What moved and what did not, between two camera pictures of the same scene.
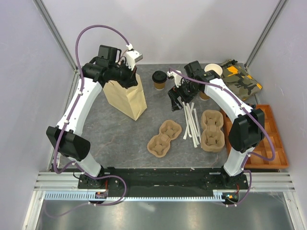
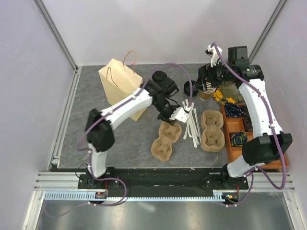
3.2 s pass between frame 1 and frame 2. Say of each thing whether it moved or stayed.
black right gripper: moved
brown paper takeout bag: stayed
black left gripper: moved
